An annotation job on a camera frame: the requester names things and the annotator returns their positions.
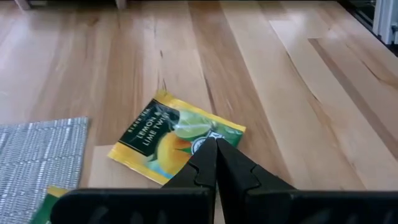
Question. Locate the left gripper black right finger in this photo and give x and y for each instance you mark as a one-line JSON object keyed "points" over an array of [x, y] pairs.
{"points": [[239, 177]]}

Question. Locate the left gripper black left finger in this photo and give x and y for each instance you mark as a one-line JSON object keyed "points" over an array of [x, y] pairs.
{"points": [[202, 174]]}

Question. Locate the yellow lemon lime tea packet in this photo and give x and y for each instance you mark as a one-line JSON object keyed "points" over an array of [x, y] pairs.
{"points": [[161, 140], [46, 207]]}

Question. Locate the grey woven placemat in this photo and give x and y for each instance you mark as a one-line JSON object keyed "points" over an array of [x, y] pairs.
{"points": [[37, 149]]}

